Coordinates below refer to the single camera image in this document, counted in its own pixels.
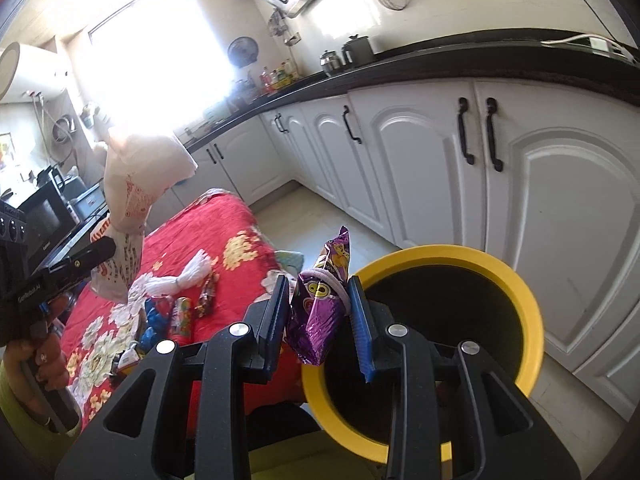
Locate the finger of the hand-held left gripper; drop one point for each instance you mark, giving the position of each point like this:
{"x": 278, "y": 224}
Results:
{"x": 70, "y": 290}
{"x": 85, "y": 257}

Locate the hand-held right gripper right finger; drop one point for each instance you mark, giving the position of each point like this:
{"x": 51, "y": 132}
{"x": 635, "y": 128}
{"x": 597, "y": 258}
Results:
{"x": 362, "y": 330}

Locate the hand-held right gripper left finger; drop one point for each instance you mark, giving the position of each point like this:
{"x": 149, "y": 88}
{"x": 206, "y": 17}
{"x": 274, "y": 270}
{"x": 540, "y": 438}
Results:
{"x": 277, "y": 320}

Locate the purple snack packet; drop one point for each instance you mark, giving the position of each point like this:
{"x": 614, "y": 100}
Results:
{"x": 312, "y": 320}

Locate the pink elastic band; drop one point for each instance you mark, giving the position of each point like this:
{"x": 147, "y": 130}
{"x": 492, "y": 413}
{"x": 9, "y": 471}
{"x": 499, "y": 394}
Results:
{"x": 325, "y": 276}

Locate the white red-printed plastic bag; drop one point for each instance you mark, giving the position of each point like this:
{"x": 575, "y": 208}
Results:
{"x": 125, "y": 195}

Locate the blue snack packet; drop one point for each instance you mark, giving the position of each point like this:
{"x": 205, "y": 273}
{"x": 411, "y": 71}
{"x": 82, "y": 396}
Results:
{"x": 155, "y": 320}

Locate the small knotted white bag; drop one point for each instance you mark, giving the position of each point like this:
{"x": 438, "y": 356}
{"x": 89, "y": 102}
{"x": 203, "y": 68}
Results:
{"x": 192, "y": 272}

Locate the black bin with yellow rim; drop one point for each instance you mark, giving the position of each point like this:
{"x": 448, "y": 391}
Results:
{"x": 500, "y": 270}

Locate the person's left forearm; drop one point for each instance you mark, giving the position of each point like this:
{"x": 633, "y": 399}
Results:
{"x": 20, "y": 425}

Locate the person's left hand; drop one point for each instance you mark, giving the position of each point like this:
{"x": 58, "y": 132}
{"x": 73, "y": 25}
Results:
{"x": 50, "y": 365}

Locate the black microwave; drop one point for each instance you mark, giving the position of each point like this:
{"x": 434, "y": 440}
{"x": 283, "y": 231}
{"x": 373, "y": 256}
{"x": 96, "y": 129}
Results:
{"x": 45, "y": 220}

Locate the light cloth on floor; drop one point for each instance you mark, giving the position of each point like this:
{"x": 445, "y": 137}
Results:
{"x": 291, "y": 261}

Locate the brown candy wrapper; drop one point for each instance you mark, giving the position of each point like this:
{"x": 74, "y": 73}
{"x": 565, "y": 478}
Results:
{"x": 206, "y": 300}

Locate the red green candy wrapper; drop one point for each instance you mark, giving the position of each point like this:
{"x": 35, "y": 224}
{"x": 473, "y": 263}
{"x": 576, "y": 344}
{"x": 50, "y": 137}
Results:
{"x": 181, "y": 320}

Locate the red floral blanket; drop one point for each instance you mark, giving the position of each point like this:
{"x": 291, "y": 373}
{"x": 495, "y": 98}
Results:
{"x": 200, "y": 215}

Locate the hanging metal basin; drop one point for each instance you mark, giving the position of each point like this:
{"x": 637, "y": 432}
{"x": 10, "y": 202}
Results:
{"x": 63, "y": 130}

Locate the person's yellow-green clothing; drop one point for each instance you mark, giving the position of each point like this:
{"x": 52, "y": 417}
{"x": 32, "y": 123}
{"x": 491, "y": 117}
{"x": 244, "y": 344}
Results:
{"x": 290, "y": 455}

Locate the white kitchen cabinet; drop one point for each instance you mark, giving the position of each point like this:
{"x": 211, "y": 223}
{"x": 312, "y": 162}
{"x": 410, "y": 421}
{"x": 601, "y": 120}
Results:
{"x": 415, "y": 160}

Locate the white water heater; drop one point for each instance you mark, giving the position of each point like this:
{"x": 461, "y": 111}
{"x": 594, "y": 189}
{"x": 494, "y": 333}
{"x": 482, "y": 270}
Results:
{"x": 35, "y": 70}

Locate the bright window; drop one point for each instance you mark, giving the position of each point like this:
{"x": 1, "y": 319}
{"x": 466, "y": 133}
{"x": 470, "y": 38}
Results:
{"x": 150, "y": 35}

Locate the row of bottles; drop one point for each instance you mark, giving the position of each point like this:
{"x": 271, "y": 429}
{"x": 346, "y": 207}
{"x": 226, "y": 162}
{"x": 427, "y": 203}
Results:
{"x": 277, "y": 77}

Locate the small round fan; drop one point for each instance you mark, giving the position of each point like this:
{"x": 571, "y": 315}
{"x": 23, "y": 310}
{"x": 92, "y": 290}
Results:
{"x": 242, "y": 51}

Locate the steel pot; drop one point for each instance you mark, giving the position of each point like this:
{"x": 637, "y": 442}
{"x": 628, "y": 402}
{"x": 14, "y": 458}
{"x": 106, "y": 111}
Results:
{"x": 331, "y": 64}

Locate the dark kettle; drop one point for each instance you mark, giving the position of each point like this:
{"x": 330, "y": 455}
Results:
{"x": 357, "y": 50}

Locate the black kitchen countertop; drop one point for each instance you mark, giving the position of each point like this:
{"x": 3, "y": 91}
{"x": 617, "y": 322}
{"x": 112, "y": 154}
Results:
{"x": 450, "y": 55}

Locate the wall picture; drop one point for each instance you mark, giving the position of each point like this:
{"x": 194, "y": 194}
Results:
{"x": 5, "y": 150}

